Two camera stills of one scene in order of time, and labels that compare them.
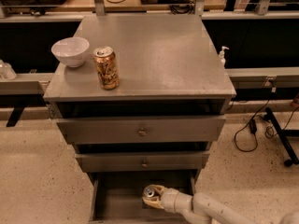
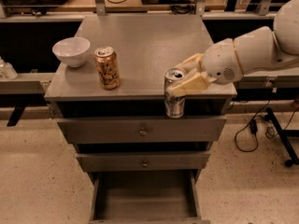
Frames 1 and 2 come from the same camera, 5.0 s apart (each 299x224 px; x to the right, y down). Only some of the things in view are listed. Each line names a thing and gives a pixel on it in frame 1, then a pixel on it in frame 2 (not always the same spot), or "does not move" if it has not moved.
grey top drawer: (190, 130) does not move
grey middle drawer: (179, 161) does not move
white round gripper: (169, 198) to (221, 63)
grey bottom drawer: (118, 197) does not move
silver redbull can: (149, 191) to (174, 105)
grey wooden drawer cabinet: (143, 98) does not move
